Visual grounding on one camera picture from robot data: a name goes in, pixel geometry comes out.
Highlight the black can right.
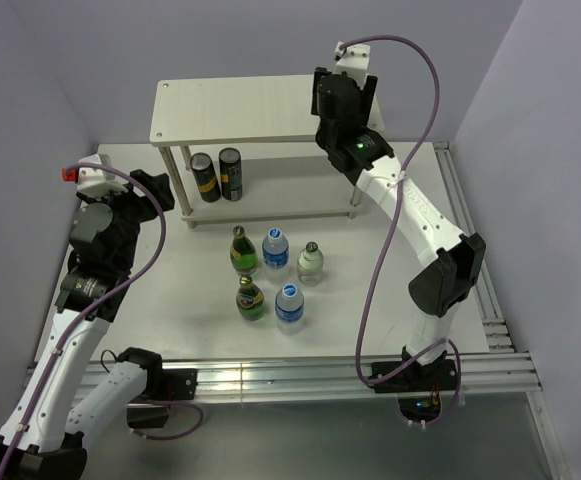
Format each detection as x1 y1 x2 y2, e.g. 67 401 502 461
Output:
219 147 243 202

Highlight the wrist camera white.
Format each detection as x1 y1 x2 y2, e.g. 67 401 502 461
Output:
62 167 127 199
333 42 371 88

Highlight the green glass bottle back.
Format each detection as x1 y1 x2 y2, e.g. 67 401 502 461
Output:
230 225 258 275

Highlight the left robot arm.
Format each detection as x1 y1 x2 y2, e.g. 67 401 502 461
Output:
0 166 175 479

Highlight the water bottle blue label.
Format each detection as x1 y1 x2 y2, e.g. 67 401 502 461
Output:
275 283 304 335
262 227 289 285

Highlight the water bottle blue label back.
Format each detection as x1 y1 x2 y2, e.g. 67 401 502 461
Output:
262 227 289 285

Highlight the aluminium rail frame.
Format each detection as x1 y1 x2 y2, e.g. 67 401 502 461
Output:
19 141 571 480

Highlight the water bottle blue label front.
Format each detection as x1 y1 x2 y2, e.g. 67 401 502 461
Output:
275 283 304 335

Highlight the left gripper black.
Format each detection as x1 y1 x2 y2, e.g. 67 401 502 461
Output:
77 169 173 271

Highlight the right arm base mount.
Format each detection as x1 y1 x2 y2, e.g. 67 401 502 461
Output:
372 357 461 424

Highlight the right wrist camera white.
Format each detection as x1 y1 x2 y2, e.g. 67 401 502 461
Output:
333 42 371 88

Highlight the black can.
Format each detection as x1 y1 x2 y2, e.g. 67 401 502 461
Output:
219 147 243 202
191 152 221 203

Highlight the clear glass bottle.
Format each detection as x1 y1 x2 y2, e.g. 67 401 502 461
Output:
297 241 324 286

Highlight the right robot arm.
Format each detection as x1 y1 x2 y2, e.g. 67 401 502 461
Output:
311 67 486 390

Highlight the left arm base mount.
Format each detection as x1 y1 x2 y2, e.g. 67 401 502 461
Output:
126 368 198 431

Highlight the green Perrier bottle front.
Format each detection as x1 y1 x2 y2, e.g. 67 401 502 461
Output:
236 275 265 321

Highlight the black can left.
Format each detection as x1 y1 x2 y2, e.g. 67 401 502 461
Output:
191 152 221 203

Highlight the white two-tier shelf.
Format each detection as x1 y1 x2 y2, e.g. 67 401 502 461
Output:
150 75 362 228

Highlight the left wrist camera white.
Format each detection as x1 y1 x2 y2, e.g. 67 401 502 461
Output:
62 167 127 199

